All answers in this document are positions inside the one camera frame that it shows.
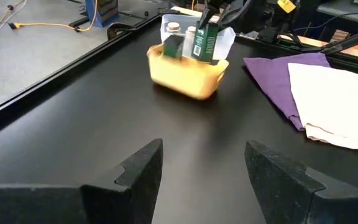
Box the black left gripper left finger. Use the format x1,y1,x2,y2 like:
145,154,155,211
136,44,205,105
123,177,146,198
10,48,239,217
0,138,164,224

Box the purple cloth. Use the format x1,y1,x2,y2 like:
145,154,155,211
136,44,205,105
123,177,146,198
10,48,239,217
242,52,333,132

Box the blue box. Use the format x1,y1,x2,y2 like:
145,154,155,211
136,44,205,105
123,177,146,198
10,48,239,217
83,0,120,29

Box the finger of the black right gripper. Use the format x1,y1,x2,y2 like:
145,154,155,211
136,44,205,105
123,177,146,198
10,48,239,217
198,0,219,30
218,0,252,29

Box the green spice box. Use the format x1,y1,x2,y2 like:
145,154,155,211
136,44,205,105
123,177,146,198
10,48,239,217
162,34,185,60
191,23,221,63

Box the yellow cable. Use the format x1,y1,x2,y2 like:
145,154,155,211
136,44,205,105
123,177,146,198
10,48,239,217
7,0,99,33

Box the clear plastic bin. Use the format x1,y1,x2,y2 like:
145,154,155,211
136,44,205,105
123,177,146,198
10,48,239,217
160,13,237,62

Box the black table clamp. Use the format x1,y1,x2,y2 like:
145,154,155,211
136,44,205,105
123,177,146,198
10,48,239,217
106,22,137,40

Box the black diagonal support strut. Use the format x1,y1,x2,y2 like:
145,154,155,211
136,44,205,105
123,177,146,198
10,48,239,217
319,26,358,57

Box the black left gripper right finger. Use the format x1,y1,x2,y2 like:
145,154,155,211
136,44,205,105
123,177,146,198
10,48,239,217
244,139,358,224

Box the orange plastic bin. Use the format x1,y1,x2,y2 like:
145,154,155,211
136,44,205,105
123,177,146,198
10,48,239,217
146,43,230,101

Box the pink cloth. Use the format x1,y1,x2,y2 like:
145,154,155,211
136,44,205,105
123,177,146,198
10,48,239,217
287,62,358,154

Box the small cork-top spice jar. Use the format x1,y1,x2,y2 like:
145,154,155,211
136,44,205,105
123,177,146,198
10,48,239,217
182,25,198,58
165,21,182,35

